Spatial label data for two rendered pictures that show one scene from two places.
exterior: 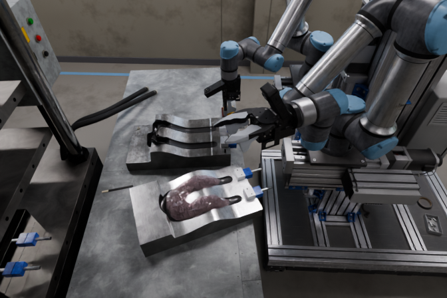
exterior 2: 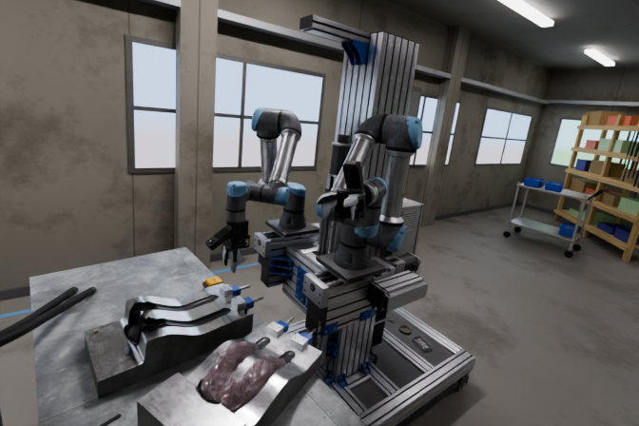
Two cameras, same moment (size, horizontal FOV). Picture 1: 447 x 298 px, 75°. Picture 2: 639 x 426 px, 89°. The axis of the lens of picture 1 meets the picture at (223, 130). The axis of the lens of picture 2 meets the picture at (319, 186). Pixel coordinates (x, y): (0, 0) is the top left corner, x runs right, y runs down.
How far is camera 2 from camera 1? 0.59 m
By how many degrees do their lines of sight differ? 47
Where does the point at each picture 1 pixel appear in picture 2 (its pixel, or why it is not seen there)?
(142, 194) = (164, 398)
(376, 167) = (388, 275)
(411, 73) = (405, 165)
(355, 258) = (394, 407)
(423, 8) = (400, 121)
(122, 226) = not seen: outside the picture
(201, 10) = (106, 210)
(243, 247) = (327, 405)
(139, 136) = (103, 340)
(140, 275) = not seen: outside the picture
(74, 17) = not seen: outside the picture
